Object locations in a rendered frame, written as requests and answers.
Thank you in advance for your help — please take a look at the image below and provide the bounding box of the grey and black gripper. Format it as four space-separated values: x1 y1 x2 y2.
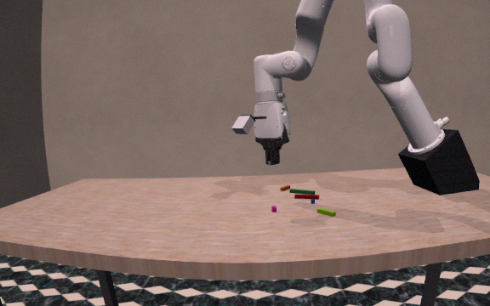
254 101 290 165

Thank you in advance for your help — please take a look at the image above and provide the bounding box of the red rod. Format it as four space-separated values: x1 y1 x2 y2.
294 195 319 200

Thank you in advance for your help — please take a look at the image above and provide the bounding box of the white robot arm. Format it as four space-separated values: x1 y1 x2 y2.
232 0 450 155

